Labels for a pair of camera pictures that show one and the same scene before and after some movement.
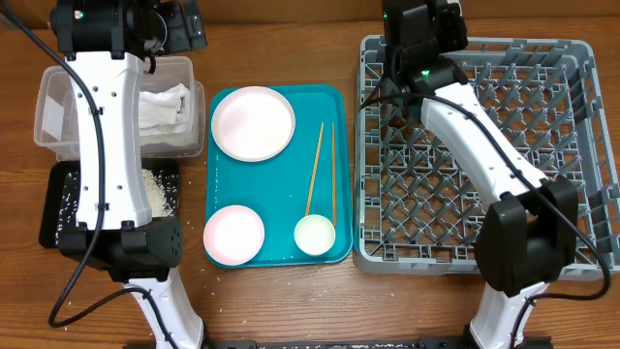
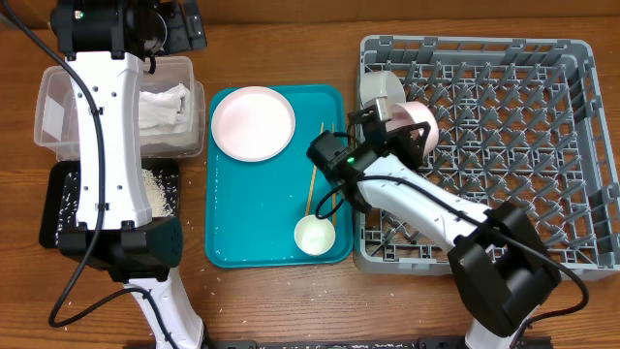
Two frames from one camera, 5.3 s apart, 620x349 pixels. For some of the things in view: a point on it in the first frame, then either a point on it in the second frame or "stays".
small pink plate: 233,236 → 407,113
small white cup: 314,235 stays
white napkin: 165,113 stays
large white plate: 253,124 stays
